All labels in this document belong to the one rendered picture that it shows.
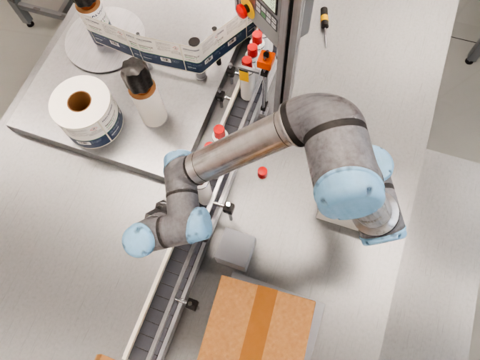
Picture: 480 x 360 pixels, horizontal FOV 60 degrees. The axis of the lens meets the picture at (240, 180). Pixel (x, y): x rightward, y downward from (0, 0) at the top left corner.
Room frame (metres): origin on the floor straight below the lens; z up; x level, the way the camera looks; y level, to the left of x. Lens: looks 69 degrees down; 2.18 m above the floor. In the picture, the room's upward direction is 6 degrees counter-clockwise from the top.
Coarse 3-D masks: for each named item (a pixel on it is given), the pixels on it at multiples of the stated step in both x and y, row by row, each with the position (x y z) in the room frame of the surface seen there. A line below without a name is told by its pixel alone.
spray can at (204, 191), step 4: (204, 184) 0.43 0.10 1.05; (208, 184) 0.44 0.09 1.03; (200, 188) 0.42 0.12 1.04; (204, 188) 0.42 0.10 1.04; (208, 188) 0.43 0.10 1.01; (200, 192) 0.42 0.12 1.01; (204, 192) 0.42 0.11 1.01; (208, 192) 0.43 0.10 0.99; (200, 196) 0.42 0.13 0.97; (204, 196) 0.42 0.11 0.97; (208, 196) 0.43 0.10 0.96; (200, 200) 0.43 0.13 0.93; (204, 200) 0.42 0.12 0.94; (208, 200) 0.42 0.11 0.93; (204, 204) 0.42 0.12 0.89
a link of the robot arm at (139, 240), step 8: (152, 216) 0.30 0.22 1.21; (136, 224) 0.26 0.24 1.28; (144, 224) 0.26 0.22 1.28; (152, 224) 0.26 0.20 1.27; (128, 232) 0.25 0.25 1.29; (136, 232) 0.24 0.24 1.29; (144, 232) 0.24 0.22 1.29; (152, 232) 0.24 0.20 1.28; (128, 240) 0.23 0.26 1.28; (136, 240) 0.23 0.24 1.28; (144, 240) 0.23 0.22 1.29; (152, 240) 0.23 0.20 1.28; (128, 248) 0.22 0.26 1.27; (136, 248) 0.21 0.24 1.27; (144, 248) 0.21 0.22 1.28; (152, 248) 0.21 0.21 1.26; (160, 248) 0.21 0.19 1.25; (136, 256) 0.20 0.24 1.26
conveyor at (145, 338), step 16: (240, 96) 0.82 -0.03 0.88; (256, 96) 0.81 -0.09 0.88; (240, 112) 0.75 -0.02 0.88; (224, 128) 0.70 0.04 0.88; (224, 176) 0.52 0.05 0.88; (176, 256) 0.27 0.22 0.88; (192, 256) 0.26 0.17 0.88; (176, 272) 0.22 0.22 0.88; (160, 288) 0.18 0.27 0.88; (160, 304) 0.13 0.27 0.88; (176, 304) 0.12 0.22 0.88; (144, 320) 0.09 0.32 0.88; (160, 320) 0.08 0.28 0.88; (144, 336) 0.04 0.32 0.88; (144, 352) 0.00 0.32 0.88
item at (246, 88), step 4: (244, 56) 0.83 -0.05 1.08; (248, 56) 0.83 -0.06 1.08; (244, 60) 0.82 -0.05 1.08; (248, 60) 0.82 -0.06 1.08; (244, 64) 0.81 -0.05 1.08; (248, 64) 0.80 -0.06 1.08; (252, 64) 0.83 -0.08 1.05; (252, 76) 0.80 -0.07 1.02; (240, 80) 0.81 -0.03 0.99; (252, 80) 0.80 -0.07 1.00; (240, 84) 0.82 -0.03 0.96; (244, 84) 0.80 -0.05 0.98; (248, 84) 0.80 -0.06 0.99; (252, 84) 0.80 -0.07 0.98; (244, 88) 0.80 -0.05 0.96; (248, 88) 0.80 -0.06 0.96; (252, 88) 0.80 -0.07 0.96; (244, 92) 0.80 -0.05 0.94; (248, 92) 0.80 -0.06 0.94; (252, 92) 0.80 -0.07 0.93; (244, 96) 0.80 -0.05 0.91; (248, 96) 0.80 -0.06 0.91; (244, 100) 0.80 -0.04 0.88; (248, 100) 0.80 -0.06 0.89
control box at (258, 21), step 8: (248, 0) 0.80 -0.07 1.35; (280, 0) 0.69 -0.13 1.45; (312, 0) 0.73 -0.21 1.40; (280, 8) 0.69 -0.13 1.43; (304, 8) 0.72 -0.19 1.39; (312, 8) 0.73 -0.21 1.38; (248, 16) 0.80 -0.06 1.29; (256, 16) 0.77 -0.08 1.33; (280, 16) 0.69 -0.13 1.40; (304, 16) 0.72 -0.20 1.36; (256, 24) 0.77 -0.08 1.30; (264, 24) 0.74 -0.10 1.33; (304, 24) 0.72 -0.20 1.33; (264, 32) 0.74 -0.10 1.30; (272, 32) 0.71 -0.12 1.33; (304, 32) 0.72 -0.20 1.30; (272, 40) 0.71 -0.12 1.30
